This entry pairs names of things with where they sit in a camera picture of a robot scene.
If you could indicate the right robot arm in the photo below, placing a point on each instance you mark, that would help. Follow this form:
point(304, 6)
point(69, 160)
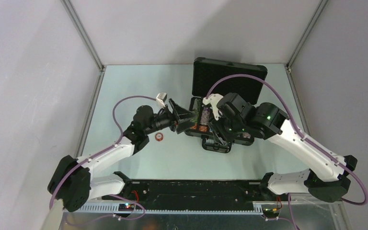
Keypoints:
point(324, 179)

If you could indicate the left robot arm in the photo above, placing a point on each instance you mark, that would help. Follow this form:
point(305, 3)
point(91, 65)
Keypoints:
point(77, 180)

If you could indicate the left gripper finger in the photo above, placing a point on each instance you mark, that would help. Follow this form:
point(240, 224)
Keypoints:
point(183, 125)
point(180, 114)

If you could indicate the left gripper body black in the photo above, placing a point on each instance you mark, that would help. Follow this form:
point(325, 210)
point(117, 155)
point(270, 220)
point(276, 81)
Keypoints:
point(165, 120)

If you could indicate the dark orange chip stack row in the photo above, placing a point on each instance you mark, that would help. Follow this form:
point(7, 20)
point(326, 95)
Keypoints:
point(246, 135)

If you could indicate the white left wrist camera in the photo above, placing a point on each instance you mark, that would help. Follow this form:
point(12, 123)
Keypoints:
point(161, 99)

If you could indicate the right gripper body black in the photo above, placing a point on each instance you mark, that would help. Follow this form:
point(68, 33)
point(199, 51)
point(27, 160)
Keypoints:
point(227, 130)

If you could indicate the green chip stack row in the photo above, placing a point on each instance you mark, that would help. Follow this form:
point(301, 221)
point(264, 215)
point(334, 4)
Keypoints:
point(195, 108)

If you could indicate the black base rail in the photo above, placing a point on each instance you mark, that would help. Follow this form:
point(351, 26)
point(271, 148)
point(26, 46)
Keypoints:
point(198, 195)

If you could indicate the purple chip stack row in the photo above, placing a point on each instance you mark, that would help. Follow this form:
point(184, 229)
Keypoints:
point(204, 119)

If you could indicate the red poker chip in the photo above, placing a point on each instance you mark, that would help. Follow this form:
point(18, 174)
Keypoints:
point(159, 136)

